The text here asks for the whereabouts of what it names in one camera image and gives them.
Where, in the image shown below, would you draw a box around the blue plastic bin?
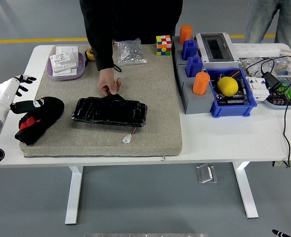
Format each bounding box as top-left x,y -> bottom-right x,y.
205,68 -> 258,118

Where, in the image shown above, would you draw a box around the clear bag of screws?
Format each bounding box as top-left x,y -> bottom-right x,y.
113,38 -> 148,66

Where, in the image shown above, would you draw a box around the person's right hand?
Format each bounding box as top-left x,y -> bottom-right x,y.
97,68 -> 122,96

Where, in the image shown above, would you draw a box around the white wall switch module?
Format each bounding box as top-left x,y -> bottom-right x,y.
49,52 -> 79,73

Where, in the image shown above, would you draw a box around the white electrical distribution box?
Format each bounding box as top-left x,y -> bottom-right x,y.
194,32 -> 240,70

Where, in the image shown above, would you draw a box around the grey-brown mat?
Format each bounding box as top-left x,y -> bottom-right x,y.
19,43 -> 183,158

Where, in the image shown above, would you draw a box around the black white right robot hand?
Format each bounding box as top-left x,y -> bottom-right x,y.
272,229 -> 291,237

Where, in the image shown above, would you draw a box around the white connector with orange wires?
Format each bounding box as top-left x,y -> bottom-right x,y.
122,127 -> 137,145

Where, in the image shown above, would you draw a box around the yellow ball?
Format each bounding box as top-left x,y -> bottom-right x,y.
217,76 -> 239,97

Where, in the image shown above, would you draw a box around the brown cylindrical capacitor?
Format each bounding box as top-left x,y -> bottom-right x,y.
228,69 -> 242,79

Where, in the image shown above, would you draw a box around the light blue tray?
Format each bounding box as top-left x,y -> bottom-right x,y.
263,79 -> 291,110

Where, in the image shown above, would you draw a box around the clear bag of small parts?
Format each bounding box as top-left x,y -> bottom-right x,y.
239,56 -> 291,82

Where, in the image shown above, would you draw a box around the dark terminal blocks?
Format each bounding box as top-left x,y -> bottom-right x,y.
267,90 -> 291,107

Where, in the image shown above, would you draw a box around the white wall plate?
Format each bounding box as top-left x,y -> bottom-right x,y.
55,45 -> 79,60
52,67 -> 78,78

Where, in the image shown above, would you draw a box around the dark circuit board parts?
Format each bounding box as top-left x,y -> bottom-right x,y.
214,73 -> 250,106

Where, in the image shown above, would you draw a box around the black power adapter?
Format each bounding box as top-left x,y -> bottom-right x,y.
261,71 -> 283,91

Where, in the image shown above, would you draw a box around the green connector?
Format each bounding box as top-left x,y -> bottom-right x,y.
276,83 -> 291,104

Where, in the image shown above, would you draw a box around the multicolour puzzle cube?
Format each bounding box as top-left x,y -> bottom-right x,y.
156,35 -> 172,56

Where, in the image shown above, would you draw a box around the white power strip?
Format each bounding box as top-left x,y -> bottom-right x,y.
231,43 -> 282,57

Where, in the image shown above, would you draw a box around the blue plastic block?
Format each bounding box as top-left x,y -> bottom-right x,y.
181,39 -> 199,61
186,54 -> 204,78

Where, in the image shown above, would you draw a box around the white circuit breaker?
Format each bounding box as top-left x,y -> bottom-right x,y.
246,76 -> 270,102

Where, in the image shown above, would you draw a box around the orange cylinder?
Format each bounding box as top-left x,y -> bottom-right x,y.
178,24 -> 193,45
192,72 -> 211,96

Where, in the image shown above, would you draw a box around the purple tray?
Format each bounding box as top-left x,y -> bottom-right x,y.
45,51 -> 86,81

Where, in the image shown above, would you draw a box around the yellow tape measure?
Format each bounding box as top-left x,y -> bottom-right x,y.
84,47 -> 96,67

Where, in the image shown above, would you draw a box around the person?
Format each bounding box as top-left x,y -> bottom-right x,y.
80,0 -> 183,46
244,0 -> 291,57

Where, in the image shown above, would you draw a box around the grey block holder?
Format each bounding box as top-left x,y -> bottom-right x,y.
171,36 -> 216,115

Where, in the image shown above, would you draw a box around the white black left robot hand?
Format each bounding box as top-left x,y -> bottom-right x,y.
0,75 -> 47,119

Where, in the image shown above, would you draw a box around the white table leg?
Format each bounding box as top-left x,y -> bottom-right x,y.
65,165 -> 83,225
232,161 -> 259,219

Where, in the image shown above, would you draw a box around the black adapter cable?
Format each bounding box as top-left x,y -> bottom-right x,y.
245,55 -> 291,168

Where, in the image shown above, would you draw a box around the metal floor plate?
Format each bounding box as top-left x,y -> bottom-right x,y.
196,163 -> 218,184

